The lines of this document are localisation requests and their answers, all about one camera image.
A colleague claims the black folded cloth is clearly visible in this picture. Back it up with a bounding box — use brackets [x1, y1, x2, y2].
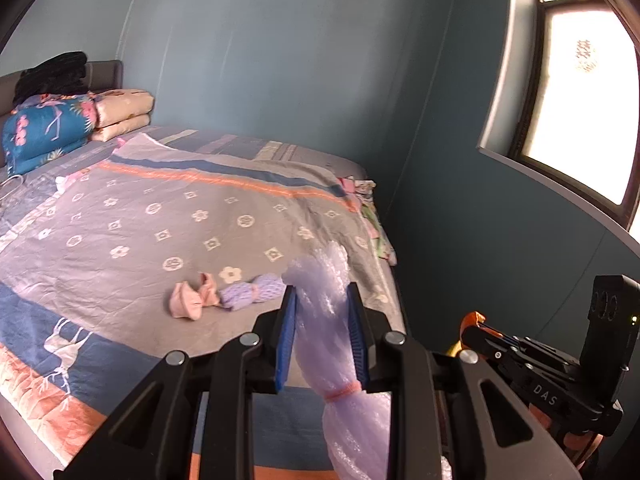
[12, 51, 90, 106]

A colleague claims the pink rolled sock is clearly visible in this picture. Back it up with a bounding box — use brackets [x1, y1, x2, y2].
[169, 272, 221, 321]

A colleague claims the red window sticker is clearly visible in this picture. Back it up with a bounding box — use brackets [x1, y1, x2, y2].
[574, 39, 599, 74]

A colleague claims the beige printed folded quilt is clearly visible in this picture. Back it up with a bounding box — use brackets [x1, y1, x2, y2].
[90, 114, 151, 142]
[92, 89, 153, 128]

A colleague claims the grey flower-print blanket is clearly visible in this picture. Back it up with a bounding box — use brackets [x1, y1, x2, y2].
[0, 132, 406, 480]

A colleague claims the floral bedsheet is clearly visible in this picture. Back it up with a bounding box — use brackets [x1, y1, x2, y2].
[337, 175, 398, 266]

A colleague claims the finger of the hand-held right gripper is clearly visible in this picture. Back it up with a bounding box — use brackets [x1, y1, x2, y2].
[461, 323, 522, 362]

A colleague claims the light purple quilted bedspread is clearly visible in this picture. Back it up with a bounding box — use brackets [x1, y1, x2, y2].
[0, 127, 371, 246]

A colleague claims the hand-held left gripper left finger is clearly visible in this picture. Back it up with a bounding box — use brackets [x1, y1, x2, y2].
[52, 285, 299, 480]

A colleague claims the window with dark frame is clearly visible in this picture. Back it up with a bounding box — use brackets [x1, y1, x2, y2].
[477, 0, 640, 261]

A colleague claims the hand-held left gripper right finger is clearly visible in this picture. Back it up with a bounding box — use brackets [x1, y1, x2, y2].
[346, 282, 583, 480]

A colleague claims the white cable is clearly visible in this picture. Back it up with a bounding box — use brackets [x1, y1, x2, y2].
[0, 174, 26, 198]

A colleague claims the blue floral folded quilt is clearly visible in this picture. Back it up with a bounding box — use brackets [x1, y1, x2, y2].
[1, 91, 98, 177]

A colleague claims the purple foam fruit net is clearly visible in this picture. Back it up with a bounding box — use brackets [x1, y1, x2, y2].
[282, 241, 396, 480]
[218, 272, 287, 311]

